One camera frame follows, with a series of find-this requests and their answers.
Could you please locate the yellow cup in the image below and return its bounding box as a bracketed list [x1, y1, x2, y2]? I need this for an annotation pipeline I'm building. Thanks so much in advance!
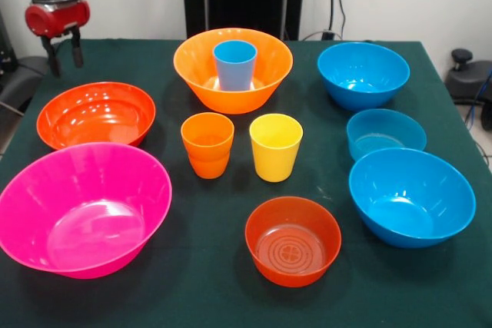
[248, 113, 304, 183]

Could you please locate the wide red bowl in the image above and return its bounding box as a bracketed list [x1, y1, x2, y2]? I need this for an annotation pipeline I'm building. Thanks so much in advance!
[36, 81, 157, 151]

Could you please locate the orange cup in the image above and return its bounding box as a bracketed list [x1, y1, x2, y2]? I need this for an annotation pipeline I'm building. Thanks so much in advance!
[187, 150, 231, 180]
[181, 112, 235, 162]

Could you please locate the large orange bowl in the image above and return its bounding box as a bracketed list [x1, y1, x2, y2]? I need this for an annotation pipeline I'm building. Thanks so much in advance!
[172, 27, 294, 115]

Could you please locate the black wall cable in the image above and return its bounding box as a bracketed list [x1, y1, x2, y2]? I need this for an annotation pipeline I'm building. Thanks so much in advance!
[303, 0, 347, 41]

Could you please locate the blue cup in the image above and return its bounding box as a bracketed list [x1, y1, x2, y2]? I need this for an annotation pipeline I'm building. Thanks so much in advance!
[213, 40, 258, 92]

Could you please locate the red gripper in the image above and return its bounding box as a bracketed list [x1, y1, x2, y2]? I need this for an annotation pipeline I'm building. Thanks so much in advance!
[25, 0, 91, 78]

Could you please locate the small teal blue bowl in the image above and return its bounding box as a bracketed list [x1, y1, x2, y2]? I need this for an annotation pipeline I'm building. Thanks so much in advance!
[346, 108, 427, 163]

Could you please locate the dark green table cloth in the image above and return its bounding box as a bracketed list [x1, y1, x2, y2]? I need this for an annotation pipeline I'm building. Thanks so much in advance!
[0, 38, 492, 328]

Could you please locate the black pedestal leg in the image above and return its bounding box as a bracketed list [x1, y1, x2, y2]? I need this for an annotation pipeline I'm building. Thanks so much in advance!
[445, 48, 492, 131]
[0, 41, 61, 114]

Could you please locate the small red bowl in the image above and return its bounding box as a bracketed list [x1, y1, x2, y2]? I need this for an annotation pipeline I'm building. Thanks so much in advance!
[244, 196, 342, 288]

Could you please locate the blue cable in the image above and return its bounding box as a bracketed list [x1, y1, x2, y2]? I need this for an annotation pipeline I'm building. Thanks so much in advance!
[464, 70, 492, 129]

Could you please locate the large pink bowl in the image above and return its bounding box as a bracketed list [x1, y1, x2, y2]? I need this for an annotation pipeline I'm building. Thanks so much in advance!
[0, 142, 173, 280]

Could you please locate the large blue bowl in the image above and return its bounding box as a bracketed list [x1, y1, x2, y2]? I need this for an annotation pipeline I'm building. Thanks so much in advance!
[317, 41, 411, 113]
[348, 147, 477, 249]

